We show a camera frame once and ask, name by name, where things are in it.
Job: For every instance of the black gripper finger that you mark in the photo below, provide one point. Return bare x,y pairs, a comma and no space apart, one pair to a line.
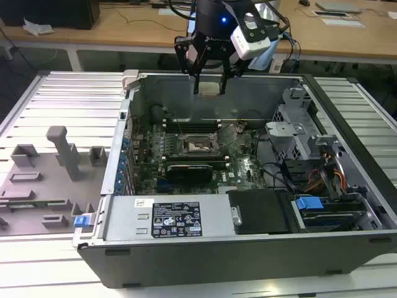
180,56
224,71

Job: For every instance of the silver CPU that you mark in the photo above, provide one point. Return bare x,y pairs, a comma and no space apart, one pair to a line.
211,88

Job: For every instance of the metal locking lever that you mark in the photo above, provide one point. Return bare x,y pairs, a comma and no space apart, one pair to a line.
180,127

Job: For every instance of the black RAM slot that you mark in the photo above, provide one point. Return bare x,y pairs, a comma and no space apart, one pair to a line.
192,122
195,165
192,129
195,158

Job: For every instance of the CPU socket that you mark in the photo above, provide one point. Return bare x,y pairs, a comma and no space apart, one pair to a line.
195,147

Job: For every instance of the white paper sheet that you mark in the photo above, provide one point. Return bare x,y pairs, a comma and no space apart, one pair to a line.
169,11
341,22

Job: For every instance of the pale blue teach pendant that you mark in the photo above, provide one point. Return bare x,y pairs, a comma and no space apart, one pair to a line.
267,59

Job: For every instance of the black power adapter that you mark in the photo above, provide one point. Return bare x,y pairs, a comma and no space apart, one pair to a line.
158,5

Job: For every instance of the grey case corner latch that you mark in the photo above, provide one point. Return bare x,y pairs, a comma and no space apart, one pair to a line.
129,77

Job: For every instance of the wooden desk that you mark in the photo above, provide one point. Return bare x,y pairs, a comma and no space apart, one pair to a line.
124,34

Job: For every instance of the silver metal drive cage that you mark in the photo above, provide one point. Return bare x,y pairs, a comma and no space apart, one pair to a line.
288,139

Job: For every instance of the black computer mouse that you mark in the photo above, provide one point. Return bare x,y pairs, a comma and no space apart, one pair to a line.
304,2

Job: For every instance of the green motherboard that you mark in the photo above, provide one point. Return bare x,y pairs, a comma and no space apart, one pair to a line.
239,167

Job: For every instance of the white framed flat tray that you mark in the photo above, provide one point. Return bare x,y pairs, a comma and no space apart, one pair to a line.
316,14

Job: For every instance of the grey flat laptop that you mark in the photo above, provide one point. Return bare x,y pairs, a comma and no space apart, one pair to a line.
338,7

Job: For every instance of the black box on desk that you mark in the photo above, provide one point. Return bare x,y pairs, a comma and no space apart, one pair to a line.
46,12

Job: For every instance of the black plastic shroud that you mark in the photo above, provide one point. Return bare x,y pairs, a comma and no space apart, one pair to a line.
260,211

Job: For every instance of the white crumpled paper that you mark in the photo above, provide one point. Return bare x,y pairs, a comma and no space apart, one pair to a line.
37,28

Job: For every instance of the hard disk in blue carrier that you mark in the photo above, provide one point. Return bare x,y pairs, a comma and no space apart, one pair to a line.
307,205

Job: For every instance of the silver power supply with label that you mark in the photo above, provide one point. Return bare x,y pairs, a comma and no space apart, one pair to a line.
124,217

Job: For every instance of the grey parts rack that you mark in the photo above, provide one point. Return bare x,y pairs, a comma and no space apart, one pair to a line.
46,186

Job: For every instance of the black PC case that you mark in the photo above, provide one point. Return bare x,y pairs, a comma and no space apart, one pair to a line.
217,264

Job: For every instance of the blue case latch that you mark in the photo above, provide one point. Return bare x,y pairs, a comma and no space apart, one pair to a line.
80,221

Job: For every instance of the green RAM stick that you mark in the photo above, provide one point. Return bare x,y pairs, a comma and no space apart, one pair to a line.
28,204

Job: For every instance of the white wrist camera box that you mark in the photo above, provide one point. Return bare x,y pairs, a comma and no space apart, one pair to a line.
248,46

